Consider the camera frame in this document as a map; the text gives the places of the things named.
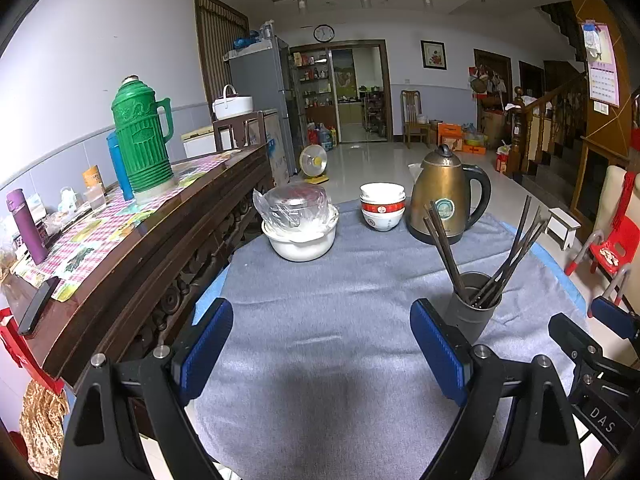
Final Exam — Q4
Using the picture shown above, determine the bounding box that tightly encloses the clear plastic cup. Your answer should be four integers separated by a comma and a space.
84, 185, 108, 214

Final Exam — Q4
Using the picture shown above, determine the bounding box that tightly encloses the gold electric kettle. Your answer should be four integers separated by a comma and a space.
406, 143, 492, 241

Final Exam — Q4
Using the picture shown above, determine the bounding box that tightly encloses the bunch of dark chopsticks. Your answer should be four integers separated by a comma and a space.
422, 196, 553, 309

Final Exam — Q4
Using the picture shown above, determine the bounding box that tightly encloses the yellow electric fan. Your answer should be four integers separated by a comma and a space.
299, 144, 331, 185

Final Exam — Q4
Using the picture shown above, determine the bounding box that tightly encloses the red patterned bowl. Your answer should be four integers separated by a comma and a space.
361, 199, 406, 215

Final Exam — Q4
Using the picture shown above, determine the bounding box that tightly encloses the orange can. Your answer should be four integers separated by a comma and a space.
82, 165, 106, 196

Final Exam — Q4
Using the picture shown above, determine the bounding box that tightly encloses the blue cloth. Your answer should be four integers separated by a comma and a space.
192, 219, 588, 322

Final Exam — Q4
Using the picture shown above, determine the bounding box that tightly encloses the orange cardboard box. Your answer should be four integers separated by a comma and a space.
437, 122, 466, 151

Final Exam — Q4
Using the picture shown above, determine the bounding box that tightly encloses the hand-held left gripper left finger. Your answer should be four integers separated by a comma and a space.
59, 297, 235, 480

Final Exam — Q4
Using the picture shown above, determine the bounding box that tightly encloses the dark carved wooden sideboard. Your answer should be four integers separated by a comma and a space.
0, 142, 276, 461

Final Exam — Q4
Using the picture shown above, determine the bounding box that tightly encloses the white chest freezer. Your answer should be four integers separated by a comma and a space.
181, 125, 217, 159

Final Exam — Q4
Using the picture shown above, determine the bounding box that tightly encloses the checkered table cover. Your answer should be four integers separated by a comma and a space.
10, 152, 246, 302

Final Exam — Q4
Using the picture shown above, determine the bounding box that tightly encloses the white container with handle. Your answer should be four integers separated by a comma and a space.
212, 85, 255, 121

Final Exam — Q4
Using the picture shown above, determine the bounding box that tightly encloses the wall calendar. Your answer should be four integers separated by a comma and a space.
582, 20, 621, 107

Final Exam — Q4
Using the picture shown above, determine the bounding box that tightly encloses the blue thermos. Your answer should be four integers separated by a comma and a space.
106, 130, 135, 202

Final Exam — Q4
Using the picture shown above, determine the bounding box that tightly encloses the purple bottle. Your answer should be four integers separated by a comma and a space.
6, 189, 47, 265

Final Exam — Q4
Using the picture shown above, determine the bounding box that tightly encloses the black remote control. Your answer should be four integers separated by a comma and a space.
18, 276, 61, 336

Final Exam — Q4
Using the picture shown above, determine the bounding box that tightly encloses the clear plastic bag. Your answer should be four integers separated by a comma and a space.
252, 184, 340, 241

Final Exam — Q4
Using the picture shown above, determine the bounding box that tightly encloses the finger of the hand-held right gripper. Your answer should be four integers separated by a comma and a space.
589, 296, 640, 342
548, 312, 640, 380

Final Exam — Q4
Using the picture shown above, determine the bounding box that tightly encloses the framed picture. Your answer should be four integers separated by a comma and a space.
421, 40, 447, 69

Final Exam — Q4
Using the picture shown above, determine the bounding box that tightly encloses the grey perforated utensil holder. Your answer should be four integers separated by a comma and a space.
444, 271, 503, 344

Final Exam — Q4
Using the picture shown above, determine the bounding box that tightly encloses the plain white bowl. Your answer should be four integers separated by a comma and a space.
360, 183, 406, 204

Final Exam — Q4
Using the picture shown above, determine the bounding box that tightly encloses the white footed bowl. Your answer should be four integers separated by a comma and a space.
362, 209, 404, 233

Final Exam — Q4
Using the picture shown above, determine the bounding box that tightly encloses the brown wooden chair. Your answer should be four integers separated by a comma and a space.
401, 90, 432, 149

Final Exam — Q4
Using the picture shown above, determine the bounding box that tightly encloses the black kettle base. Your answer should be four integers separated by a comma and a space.
406, 220, 477, 246

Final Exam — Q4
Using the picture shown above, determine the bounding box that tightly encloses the red tassel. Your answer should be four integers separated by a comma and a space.
612, 171, 638, 238

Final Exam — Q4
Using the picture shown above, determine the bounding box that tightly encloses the grey refrigerator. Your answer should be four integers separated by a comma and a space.
229, 37, 301, 181

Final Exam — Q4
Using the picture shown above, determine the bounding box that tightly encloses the grey tablecloth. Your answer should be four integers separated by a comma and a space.
192, 199, 588, 480

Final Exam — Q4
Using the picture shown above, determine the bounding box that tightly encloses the small white stool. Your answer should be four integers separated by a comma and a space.
546, 207, 582, 251

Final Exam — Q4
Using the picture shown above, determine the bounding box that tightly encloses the dark wooden chair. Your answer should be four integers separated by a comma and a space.
212, 110, 267, 154

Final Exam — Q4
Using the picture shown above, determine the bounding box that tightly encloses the patterned brown cloth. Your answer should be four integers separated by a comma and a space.
20, 380, 69, 479

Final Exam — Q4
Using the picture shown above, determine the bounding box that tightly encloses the green thermos jug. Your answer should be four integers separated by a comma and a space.
111, 76, 176, 206

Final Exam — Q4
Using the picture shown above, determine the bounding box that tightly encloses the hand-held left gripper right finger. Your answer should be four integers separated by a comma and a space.
409, 298, 586, 480

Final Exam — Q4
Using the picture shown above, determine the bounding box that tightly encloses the red plastic chair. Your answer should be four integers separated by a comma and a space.
592, 165, 640, 262
0, 307, 66, 397

